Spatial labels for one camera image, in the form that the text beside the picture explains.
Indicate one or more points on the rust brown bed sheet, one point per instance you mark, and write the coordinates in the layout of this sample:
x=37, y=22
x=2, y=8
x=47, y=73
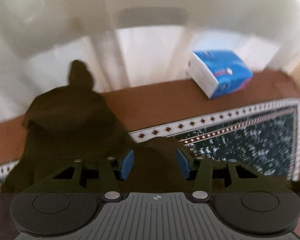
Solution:
x=152, y=105

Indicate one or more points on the blue white tissue pack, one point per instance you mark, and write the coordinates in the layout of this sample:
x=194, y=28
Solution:
x=218, y=72

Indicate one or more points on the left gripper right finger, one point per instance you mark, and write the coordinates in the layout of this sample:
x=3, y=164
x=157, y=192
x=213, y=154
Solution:
x=242, y=198

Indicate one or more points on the patterned navy white rug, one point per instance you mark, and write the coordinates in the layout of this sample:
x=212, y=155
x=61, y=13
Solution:
x=263, y=142

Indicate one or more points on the dark brown garment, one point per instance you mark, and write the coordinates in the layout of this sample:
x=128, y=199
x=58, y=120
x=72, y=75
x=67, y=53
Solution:
x=74, y=122

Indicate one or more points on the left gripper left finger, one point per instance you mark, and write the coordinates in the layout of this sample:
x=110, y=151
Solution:
x=71, y=197

